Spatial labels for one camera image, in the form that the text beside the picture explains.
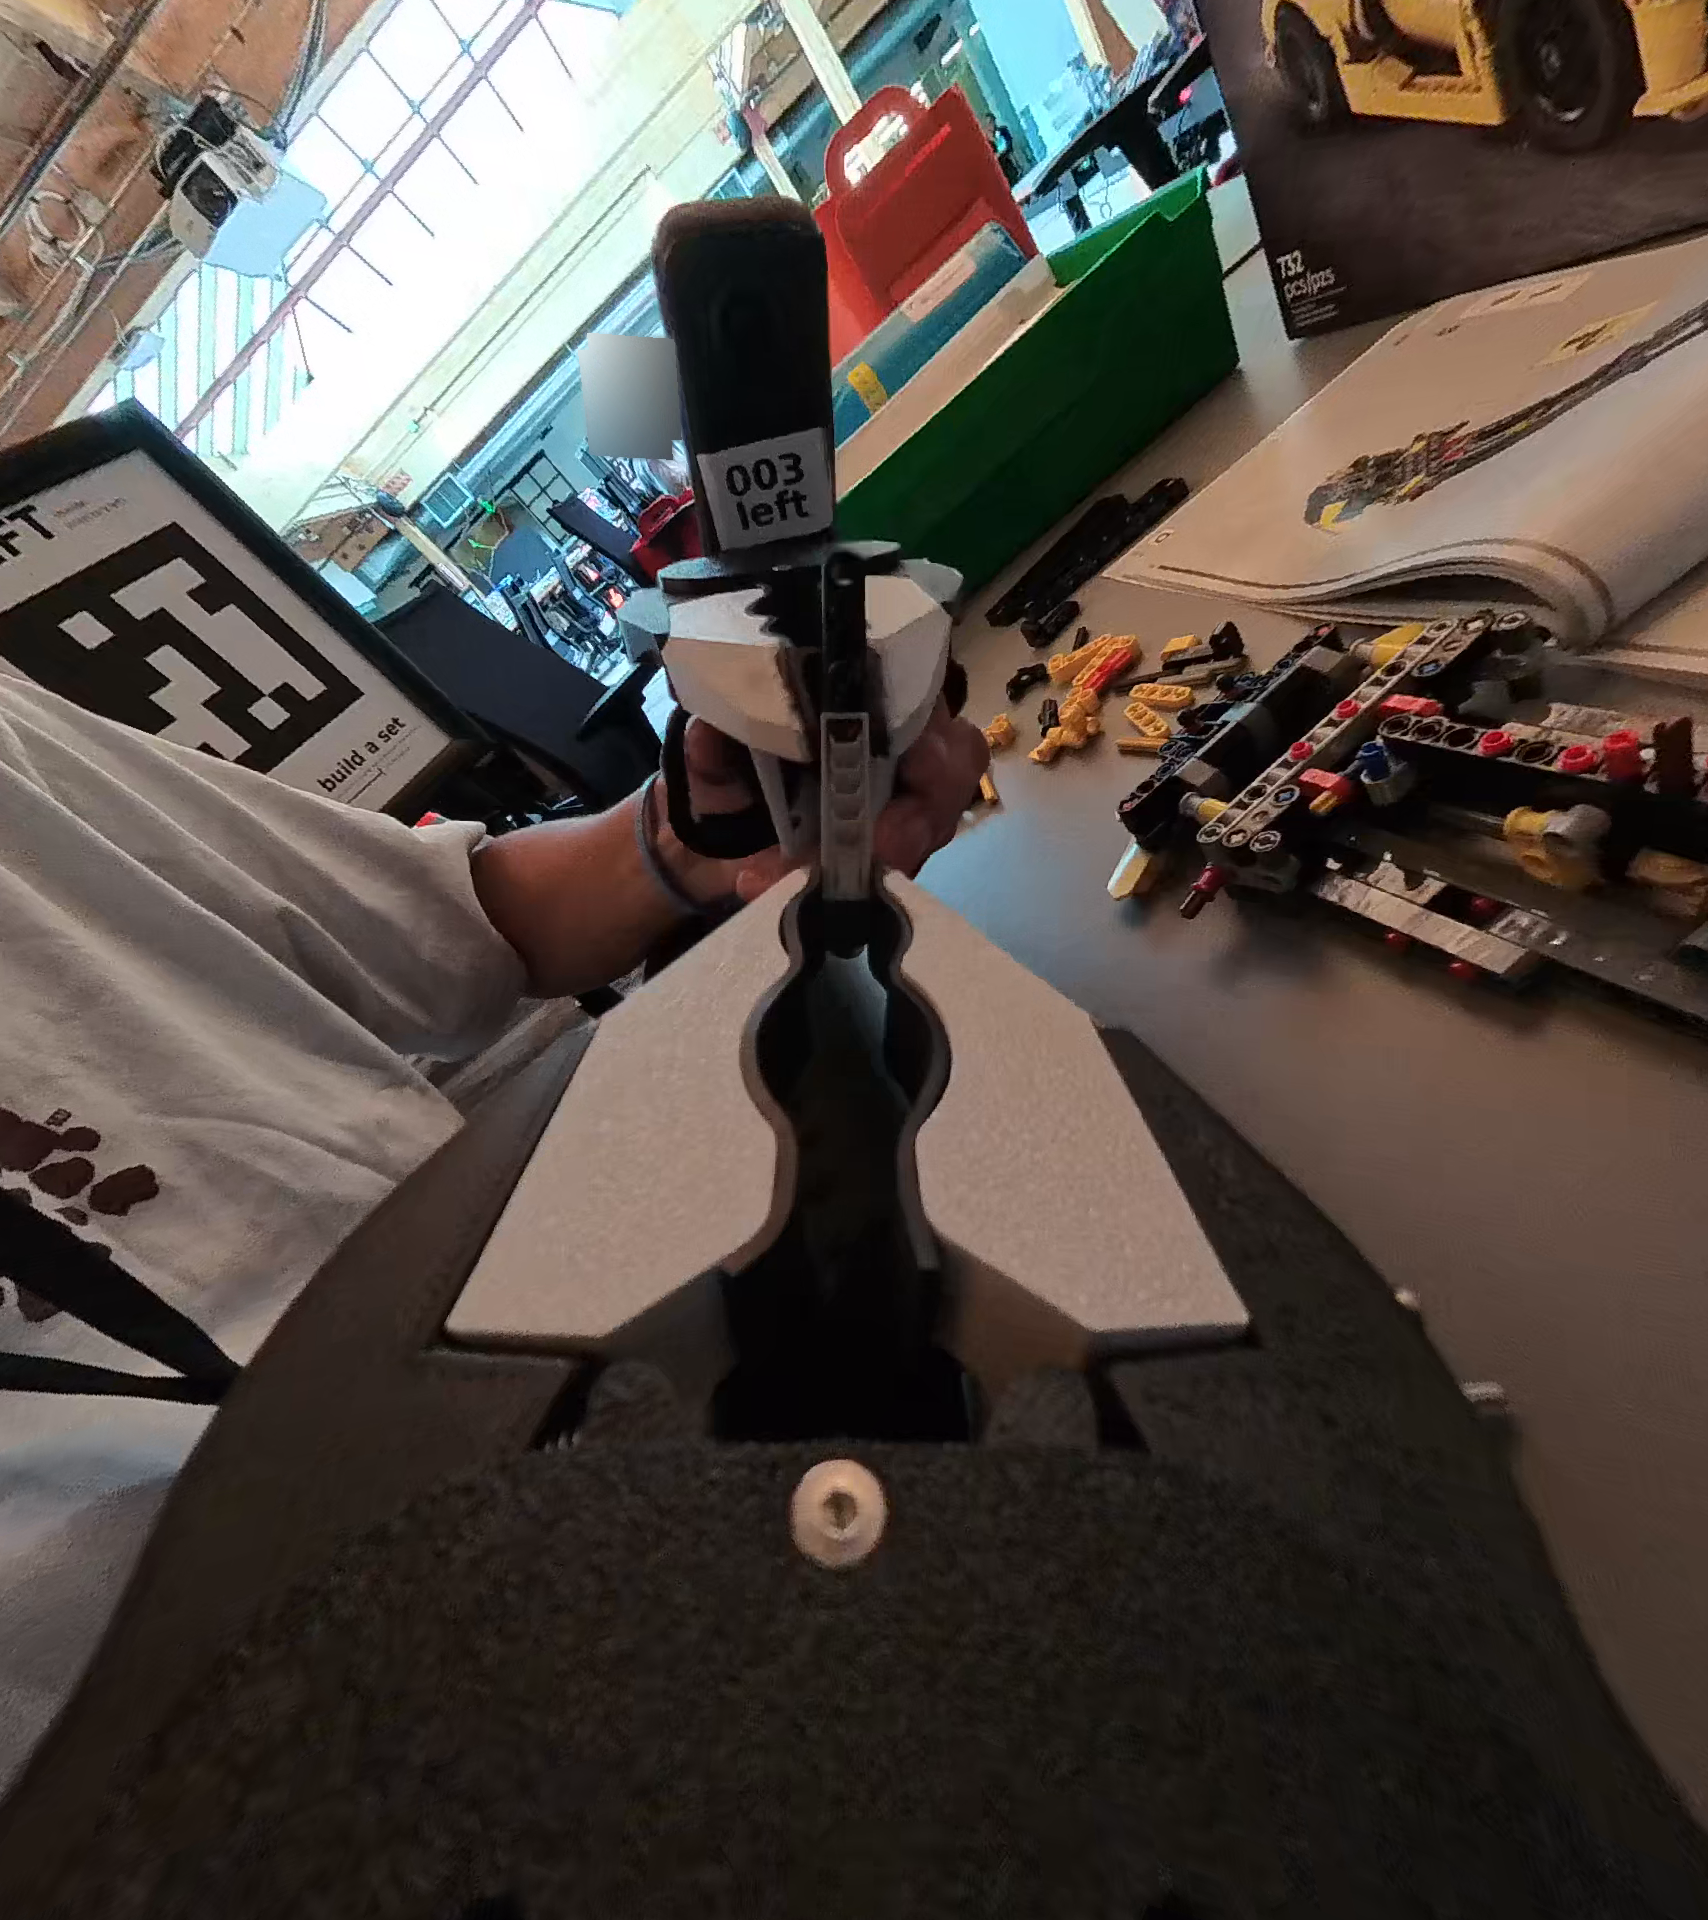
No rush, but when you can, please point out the lego car chassis assembly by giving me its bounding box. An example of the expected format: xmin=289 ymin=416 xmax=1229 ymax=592
xmin=1107 ymin=605 xmax=1708 ymax=1059

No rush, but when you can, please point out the person's left hand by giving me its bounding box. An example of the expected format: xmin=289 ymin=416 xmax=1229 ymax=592
xmin=644 ymin=714 xmax=995 ymax=912

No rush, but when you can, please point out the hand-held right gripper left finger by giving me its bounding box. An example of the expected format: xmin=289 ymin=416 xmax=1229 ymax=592
xmin=442 ymin=863 xmax=825 ymax=1359

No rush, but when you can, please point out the teal cardboard box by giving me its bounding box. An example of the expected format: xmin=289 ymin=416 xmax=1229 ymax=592
xmin=835 ymin=223 xmax=1057 ymax=438

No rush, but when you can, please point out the open lego instruction booklet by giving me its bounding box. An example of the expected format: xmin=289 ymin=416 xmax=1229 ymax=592
xmin=1100 ymin=186 xmax=1708 ymax=708

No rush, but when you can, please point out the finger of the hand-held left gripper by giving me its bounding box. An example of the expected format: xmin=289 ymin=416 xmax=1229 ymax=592
xmin=857 ymin=557 xmax=957 ymax=750
xmin=661 ymin=587 xmax=817 ymax=763

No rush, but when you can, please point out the long black lego beam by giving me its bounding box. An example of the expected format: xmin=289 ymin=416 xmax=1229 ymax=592
xmin=986 ymin=475 xmax=1190 ymax=629

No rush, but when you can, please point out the ceiling mounted camera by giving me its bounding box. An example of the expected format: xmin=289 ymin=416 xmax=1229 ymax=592
xmin=148 ymin=90 xmax=285 ymax=250

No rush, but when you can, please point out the green plastic bin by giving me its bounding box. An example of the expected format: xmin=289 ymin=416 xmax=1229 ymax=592
xmin=830 ymin=164 xmax=1241 ymax=560

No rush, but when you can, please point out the blue wristband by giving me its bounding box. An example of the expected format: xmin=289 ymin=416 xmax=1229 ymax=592
xmin=632 ymin=772 xmax=706 ymax=920

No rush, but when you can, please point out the small black lego linkage assembly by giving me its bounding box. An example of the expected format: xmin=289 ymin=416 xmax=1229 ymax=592
xmin=794 ymin=541 xmax=893 ymax=909

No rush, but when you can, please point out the black lanyard strap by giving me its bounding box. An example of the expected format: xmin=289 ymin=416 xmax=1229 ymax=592
xmin=0 ymin=1116 xmax=244 ymax=1404

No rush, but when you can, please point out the red carry case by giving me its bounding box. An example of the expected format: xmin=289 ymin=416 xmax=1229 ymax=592
xmin=811 ymin=81 xmax=1043 ymax=354

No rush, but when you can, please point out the lego set box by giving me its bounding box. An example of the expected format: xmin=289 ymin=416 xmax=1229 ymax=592
xmin=1190 ymin=0 xmax=1708 ymax=343

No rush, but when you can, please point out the pile of yellow lego pieces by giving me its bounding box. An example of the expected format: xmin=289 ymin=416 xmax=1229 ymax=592
xmin=980 ymin=621 xmax=1253 ymax=767

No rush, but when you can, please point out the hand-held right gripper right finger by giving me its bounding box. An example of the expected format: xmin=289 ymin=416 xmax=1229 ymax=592
xmin=883 ymin=866 xmax=1256 ymax=1368

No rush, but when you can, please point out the framed marker sign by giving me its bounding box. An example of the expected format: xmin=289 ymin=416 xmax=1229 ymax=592
xmin=0 ymin=396 xmax=496 ymax=820

